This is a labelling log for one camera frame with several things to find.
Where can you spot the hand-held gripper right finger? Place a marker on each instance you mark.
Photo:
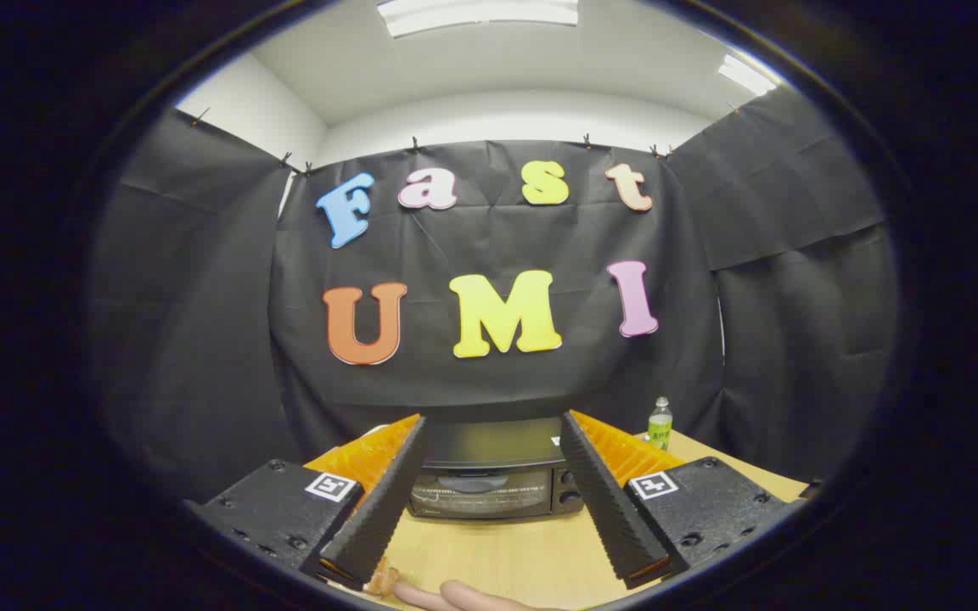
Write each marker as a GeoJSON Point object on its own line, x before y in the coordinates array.
{"type": "Point", "coordinates": [604, 509]}

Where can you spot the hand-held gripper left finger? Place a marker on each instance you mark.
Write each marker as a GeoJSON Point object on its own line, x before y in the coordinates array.
{"type": "Point", "coordinates": [387, 509]}

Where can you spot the black toaster oven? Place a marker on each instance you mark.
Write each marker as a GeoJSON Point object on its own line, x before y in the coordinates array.
{"type": "Point", "coordinates": [489, 492]}

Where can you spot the green drink bottle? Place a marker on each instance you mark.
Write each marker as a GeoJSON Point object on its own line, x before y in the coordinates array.
{"type": "Point", "coordinates": [660, 428]}

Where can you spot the small ceiling light panel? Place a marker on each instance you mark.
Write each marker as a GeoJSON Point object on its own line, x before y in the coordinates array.
{"type": "Point", "coordinates": [744, 75]}

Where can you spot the long ceiling light panel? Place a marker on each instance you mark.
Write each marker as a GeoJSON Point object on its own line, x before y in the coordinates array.
{"type": "Point", "coordinates": [476, 13]}

